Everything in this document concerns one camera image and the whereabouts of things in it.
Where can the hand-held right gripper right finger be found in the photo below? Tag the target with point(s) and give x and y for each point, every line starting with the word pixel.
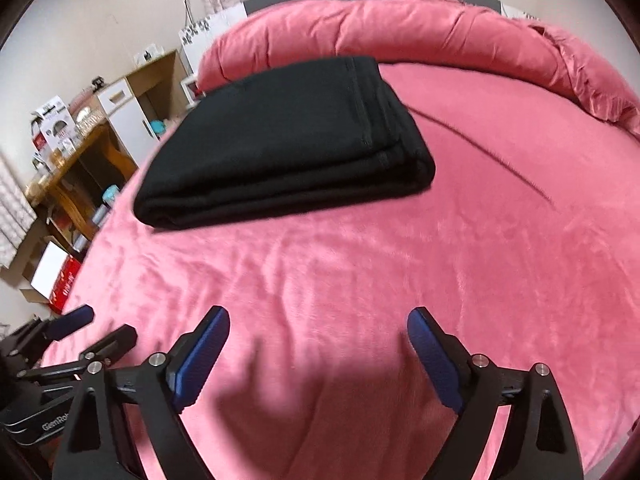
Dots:
pixel 435 355

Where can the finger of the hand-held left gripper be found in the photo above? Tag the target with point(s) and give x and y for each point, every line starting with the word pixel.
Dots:
pixel 75 317
pixel 117 340

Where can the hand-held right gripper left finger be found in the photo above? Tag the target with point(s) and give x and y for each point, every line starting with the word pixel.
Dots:
pixel 200 360

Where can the black pants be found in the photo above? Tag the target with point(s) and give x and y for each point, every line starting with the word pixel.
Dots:
pixel 280 150

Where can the red cardboard box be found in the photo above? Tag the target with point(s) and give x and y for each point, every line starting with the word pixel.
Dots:
pixel 65 285

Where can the white cardboard box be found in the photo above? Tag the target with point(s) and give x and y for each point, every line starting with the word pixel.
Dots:
pixel 47 270

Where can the silver thermos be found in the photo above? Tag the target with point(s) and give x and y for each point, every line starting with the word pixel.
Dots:
pixel 98 215

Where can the pink bed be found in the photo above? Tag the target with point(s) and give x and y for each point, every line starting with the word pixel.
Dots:
pixel 350 270

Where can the white textured cloth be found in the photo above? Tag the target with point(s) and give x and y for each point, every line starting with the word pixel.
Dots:
pixel 15 210

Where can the light blue pot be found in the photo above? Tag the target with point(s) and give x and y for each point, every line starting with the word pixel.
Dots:
pixel 110 195

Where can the carved wooden shelf unit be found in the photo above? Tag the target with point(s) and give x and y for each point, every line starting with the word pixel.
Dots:
pixel 85 155

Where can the printed appliance box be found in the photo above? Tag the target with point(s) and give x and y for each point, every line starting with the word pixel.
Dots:
pixel 55 125

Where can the wicker tissue box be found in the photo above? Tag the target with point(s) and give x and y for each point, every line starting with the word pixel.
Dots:
pixel 90 120

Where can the light blue container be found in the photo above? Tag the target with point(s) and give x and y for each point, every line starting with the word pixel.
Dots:
pixel 160 129

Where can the white wooden cabinet desk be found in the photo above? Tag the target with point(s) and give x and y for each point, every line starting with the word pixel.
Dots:
pixel 125 110

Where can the white grey nightstand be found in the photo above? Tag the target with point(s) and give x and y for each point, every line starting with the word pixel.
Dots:
pixel 190 87

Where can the white floral panel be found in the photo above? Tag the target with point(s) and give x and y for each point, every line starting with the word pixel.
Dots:
pixel 210 35

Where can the pink ruffled pillow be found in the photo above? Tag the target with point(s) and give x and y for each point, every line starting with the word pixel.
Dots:
pixel 595 80

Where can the pink rolled duvet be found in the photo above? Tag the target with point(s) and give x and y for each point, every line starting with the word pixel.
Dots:
pixel 400 30

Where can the small white bedside table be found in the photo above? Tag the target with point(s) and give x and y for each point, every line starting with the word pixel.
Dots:
pixel 515 11

